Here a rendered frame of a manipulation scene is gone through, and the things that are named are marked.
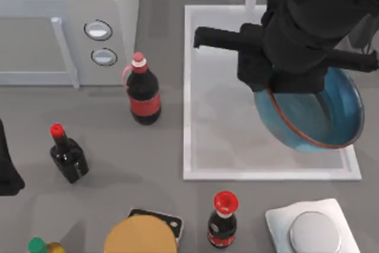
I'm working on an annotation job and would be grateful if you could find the microwave knob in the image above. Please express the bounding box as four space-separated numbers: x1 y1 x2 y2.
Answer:
83 19 114 41
91 47 118 67

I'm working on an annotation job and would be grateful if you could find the yellow bottle green cap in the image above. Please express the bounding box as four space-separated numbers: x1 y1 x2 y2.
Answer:
27 236 66 253

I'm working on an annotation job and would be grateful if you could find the microwave door handle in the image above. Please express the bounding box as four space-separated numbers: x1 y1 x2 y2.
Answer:
50 17 81 89

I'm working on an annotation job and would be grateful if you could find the large cola bottle red label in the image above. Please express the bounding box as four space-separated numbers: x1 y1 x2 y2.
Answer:
122 52 162 126

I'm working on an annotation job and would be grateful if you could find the small cola bottle red cap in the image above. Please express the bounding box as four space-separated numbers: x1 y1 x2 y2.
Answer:
207 191 240 249

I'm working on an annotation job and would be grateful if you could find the brown round bread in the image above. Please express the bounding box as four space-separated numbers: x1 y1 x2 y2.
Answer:
104 216 179 253

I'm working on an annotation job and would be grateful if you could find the microwave oven door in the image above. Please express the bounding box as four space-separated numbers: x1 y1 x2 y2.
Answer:
0 17 75 85

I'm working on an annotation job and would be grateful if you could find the white kitchen scale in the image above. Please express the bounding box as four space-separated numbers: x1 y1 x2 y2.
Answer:
264 197 361 253

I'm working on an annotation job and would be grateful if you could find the blue bowl with red rim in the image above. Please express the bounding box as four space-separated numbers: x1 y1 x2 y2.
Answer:
253 66 365 153

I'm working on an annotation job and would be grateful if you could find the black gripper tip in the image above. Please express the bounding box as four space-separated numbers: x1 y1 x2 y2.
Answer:
0 119 25 197

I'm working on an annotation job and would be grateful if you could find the black sauce bottle red cap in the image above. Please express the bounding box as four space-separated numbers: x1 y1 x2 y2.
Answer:
49 123 90 184

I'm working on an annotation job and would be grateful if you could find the white sink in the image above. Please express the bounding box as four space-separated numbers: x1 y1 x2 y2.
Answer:
182 4 362 181

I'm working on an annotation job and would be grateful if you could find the black framed board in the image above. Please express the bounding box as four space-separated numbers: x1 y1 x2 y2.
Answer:
127 208 185 245

